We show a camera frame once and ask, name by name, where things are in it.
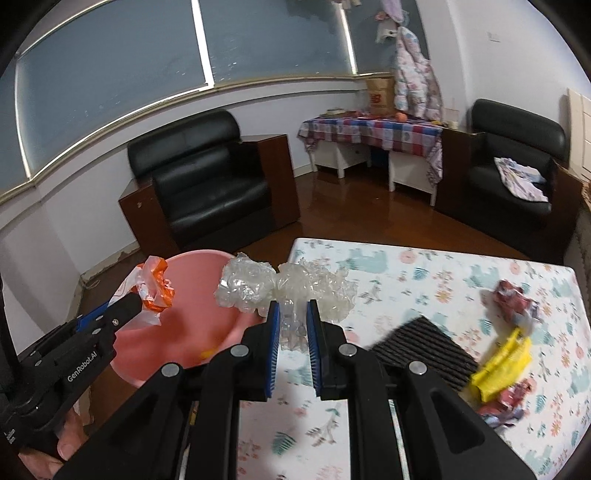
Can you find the window with grey blind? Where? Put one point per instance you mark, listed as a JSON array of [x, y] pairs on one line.
[[138, 69]]

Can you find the foil wrapper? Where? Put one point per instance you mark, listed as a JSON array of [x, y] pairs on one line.
[[503, 401], [512, 300]]

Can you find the purple hanging garment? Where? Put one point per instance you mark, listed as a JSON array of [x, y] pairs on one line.
[[392, 10]]

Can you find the white wooden headboard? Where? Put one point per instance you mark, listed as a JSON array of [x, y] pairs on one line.
[[579, 134]]

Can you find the person's left hand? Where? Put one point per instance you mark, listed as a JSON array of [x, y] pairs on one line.
[[69, 443]]

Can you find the white wall switch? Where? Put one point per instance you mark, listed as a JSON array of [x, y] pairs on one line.
[[494, 38]]

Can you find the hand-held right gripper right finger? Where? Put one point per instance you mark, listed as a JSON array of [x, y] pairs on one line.
[[314, 350]]

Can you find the black foam net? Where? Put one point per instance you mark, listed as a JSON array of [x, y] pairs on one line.
[[425, 350]]

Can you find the black leather armchair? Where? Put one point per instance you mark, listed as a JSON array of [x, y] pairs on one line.
[[508, 138], [203, 184]]

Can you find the orange and white plastic wrapper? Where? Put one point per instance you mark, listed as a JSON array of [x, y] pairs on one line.
[[157, 286]]

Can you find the side table with plaid cloth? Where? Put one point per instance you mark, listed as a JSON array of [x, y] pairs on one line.
[[369, 131]]

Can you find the brown paper bag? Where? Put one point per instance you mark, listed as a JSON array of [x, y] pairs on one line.
[[381, 97]]

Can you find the white hanging hat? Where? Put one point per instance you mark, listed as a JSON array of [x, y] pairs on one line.
[[385, 31]]

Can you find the pastel puffer jacket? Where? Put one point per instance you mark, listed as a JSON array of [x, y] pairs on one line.
[[415, 78]]

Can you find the pink plastic basin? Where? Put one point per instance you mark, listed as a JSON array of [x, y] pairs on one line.
[[194, 318]]

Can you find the clear plastic bag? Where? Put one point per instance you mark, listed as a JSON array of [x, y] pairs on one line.
[[244, 286]]

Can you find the bubble wrap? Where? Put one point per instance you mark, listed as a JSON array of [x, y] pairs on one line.
[[323, 290]]

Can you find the plastic cup with straw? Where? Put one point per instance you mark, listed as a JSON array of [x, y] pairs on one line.
[[454, 122]]

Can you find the yellow foam net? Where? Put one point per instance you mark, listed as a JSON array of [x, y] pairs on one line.
[[503, 369]]

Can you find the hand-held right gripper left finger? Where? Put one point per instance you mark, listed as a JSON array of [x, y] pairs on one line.
[[273, 350]]

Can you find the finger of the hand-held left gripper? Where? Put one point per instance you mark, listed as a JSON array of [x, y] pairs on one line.
[[120, 316], [92, 318]]

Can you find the crumpled printed garment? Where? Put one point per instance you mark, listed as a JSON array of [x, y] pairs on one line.
[[521, 180]]

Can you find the orange peel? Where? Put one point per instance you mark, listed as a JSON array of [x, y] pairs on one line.
[[207, 354]]

